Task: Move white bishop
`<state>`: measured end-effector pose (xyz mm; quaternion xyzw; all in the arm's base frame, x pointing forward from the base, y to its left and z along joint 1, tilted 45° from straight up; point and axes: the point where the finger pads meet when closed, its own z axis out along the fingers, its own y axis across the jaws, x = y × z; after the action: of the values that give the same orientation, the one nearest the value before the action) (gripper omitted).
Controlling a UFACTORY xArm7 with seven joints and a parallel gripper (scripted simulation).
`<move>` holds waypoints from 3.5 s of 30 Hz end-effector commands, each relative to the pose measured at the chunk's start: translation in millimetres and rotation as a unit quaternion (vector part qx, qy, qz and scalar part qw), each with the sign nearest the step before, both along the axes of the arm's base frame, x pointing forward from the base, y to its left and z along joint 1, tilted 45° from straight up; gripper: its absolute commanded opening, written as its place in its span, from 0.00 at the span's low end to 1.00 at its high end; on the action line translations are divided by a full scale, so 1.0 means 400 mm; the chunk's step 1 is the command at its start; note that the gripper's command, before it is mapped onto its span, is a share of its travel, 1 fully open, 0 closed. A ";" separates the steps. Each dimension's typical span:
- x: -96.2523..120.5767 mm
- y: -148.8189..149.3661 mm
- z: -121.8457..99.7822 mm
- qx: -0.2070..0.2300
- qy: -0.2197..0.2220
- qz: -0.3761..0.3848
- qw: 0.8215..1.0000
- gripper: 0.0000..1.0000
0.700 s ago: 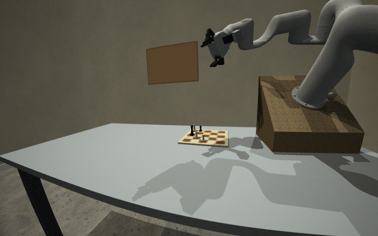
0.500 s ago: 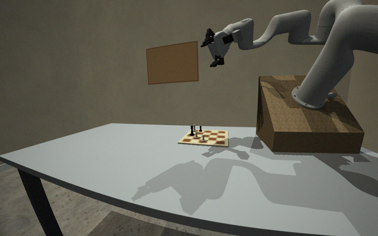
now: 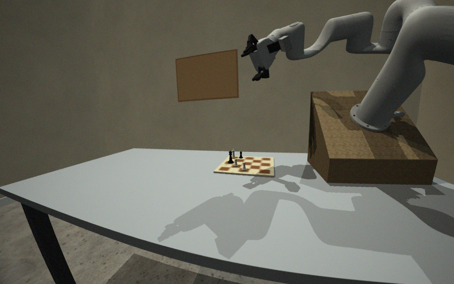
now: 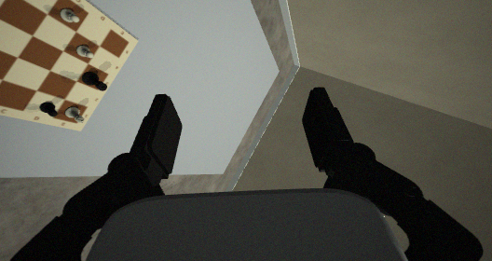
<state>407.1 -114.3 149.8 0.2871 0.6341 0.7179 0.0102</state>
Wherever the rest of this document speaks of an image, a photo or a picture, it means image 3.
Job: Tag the wooden chessboard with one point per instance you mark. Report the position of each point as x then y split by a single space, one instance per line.
256 166

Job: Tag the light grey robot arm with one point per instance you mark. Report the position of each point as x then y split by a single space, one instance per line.
412 31

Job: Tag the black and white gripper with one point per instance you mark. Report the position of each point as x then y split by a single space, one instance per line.
260 56

